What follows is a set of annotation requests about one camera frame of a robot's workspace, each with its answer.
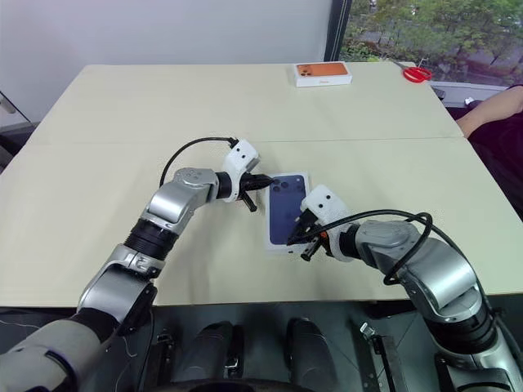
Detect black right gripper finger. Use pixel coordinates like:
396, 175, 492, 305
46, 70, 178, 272
300, 240, 320, 262
286, 217, 314, 246

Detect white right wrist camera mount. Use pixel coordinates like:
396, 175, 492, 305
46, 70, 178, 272
301, 184, 356, 263

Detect black table clamp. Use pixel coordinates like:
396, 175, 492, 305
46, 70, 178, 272
150, 330, 177, 392

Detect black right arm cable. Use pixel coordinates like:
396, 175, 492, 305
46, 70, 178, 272
314, 209, 484, 287

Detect black metal table bracket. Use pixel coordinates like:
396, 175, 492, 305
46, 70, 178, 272
358, 321, 410, 392

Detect person's dark clothing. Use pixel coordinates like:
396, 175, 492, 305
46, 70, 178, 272
467, 115, 523, 224

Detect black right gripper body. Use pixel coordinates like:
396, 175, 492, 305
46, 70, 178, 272
302, 207, 330, 251

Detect orange print phone box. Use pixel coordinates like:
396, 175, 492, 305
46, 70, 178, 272
293, 61, 355, 89

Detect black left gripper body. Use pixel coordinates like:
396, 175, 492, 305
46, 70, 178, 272
235, 171, 257, 202

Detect phone box lid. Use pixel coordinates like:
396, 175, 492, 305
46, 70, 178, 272
262, 171, 315, 256

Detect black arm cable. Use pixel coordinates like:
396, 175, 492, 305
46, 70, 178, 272
159, 136, 240, 189
314, 209, 484, 287

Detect black window frame post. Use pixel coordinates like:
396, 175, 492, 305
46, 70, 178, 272
322, 0, 351, 65

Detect grey window ledge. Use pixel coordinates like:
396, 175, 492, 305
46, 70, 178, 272
429, 80, 514, 108

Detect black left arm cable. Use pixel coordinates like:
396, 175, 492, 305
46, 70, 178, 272
159, 136, 240, 189

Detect red handled scissors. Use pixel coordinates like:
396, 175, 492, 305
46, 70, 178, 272
392, 60, 433, 85

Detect dark rounded shape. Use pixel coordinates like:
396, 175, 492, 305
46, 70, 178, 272
182, 319, 246, 385
284, 316, 341, 385

